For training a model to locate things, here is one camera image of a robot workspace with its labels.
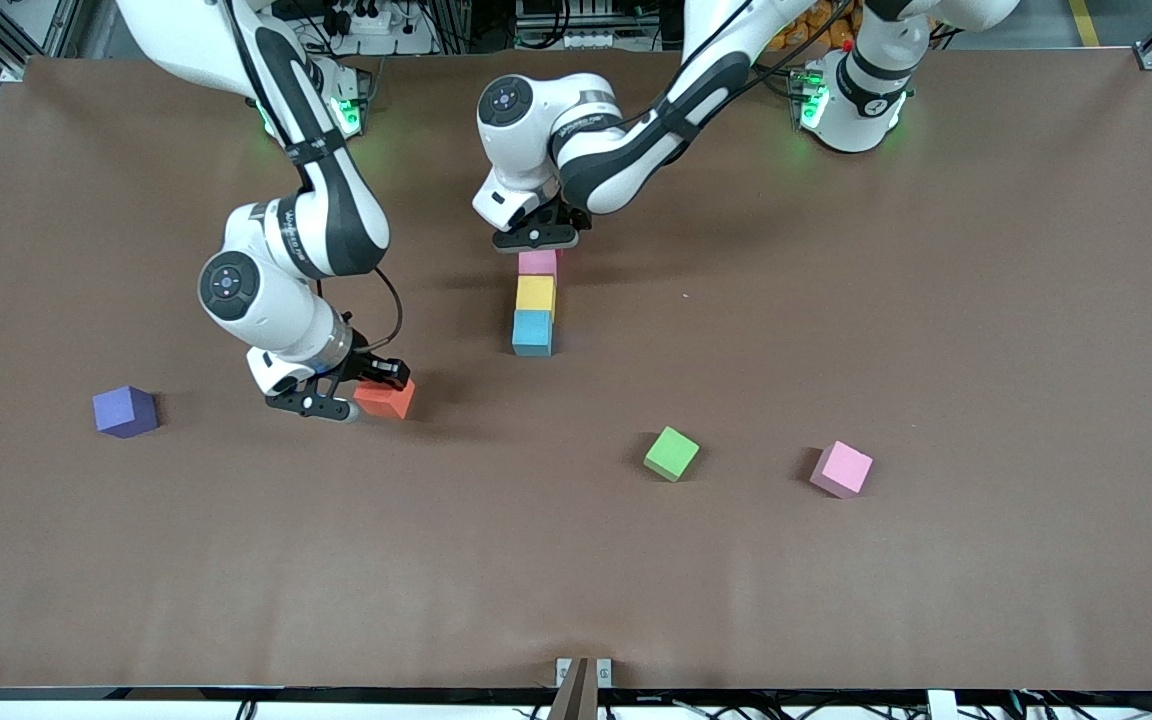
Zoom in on orange foam cube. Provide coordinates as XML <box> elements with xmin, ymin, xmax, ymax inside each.
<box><xmin>354</xmin><ymin>378</ymin><xmax>416</xmax><ymax>421</ymax></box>

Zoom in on yellow foam cube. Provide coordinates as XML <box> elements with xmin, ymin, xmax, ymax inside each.
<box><xmin>516</xmin><ymin>275</ymin><xmax>557</xmax><ymax>316</ymax></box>

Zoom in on blue foam cube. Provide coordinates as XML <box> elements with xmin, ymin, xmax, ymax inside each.
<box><xmin>512</xmin><ymin>309</ymin><xmax>555</xmax><ymax>358</ymax></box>

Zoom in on purple foam cube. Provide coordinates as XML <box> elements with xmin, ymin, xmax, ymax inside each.
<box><xmin>93</xmin><ymin>385</ymin><xmax>159</xmax><ymax>439</ymax></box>

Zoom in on long white power strip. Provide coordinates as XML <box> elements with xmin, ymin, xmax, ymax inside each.
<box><xmin>516</xmin><ymin>0</ymin><xmax>657</xmax><ymax>51</ymax></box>

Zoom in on white power strip with plugs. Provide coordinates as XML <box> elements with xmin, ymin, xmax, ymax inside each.
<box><xmin>321</xmin><ymin>0</ymin><xmax>409</xmax><ymax>39</ymax></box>

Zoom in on brown table cover sheet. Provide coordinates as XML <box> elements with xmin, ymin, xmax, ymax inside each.
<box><xmin>0</xmin><ymin>50</ymin><xmax>1152</xmax><ymax>691</ymax></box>

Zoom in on green foam cube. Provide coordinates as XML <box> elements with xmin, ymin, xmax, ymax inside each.
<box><xmin>644</xmin><ymin>426</ymin><xmax>700</xmax><ymax>483</ymax></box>

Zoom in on bag of orange items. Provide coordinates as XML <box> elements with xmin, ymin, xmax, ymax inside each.
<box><xmin>771</xmin><ymin>0</ymin><xmax>857</xmax><ymax>51</ymax></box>

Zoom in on grey metal clamp bracket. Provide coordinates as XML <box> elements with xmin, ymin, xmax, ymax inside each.
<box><xmin>556</xmin><ymin>657</ymin><xmax>613</xmax><ymax>689</ymax></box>

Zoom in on brown stand post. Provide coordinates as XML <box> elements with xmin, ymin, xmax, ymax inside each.
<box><xmin>548</xmin><ymin>657</ymin><xmax>592</xmax><ymax>720</ymax></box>

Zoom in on tangled black cables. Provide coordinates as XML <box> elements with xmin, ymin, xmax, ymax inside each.
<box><xmin>1006</xmin><ymin>675</ymin><xmax>1152</xmax><ymax>720</ymax></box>

